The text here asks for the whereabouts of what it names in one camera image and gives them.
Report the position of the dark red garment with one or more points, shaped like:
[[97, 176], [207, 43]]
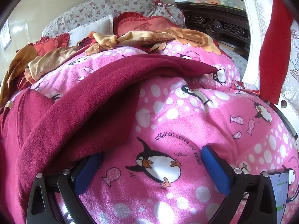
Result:
[[70, 112]]

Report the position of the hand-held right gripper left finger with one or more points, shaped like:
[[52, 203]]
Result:
[[87, 175]]

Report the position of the red cloth on chair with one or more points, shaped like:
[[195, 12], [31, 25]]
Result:
[[273, 51]]

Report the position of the white pillow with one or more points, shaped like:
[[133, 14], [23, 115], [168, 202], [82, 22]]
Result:
[[93, 31]]

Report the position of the wall calendar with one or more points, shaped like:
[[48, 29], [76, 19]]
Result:
[[5, 36]]

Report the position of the pink penguin print blanket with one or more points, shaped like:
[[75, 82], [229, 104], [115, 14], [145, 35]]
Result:
[[175, 126]]

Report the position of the dark carved wooden furniture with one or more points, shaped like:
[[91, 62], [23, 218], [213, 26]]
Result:
[[210, 16]]

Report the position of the smartphone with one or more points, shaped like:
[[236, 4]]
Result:
[[279, 191]]

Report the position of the grey floral quilt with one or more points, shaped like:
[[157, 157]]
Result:
[[93, 11]]

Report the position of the orange towel blanket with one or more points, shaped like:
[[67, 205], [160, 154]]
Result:
[[144, 36]]

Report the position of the red heart-shaped cushion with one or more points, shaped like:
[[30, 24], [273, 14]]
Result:
[[140, 24]]

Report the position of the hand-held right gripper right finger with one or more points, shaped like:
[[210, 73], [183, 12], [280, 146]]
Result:
[[215, 170]]

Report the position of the white ornate chair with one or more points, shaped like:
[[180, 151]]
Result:
[[259, 16]]

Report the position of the red ruffled cushion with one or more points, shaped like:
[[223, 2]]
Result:
[[50, 44]]

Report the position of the red snack packet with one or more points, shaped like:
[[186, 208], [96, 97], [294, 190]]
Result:
[[245, 89]]

